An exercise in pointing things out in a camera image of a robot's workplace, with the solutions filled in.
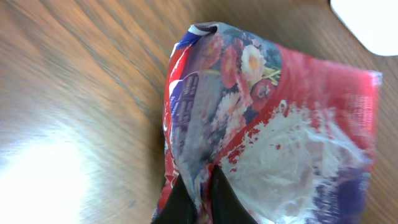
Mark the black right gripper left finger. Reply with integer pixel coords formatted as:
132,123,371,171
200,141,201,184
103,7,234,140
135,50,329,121
151,175,197,224

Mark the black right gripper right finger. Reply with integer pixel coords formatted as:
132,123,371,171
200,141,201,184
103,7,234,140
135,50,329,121
210,166,257,224

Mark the red purple snack bag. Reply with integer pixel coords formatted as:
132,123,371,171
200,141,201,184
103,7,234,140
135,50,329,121
152,22,382,223

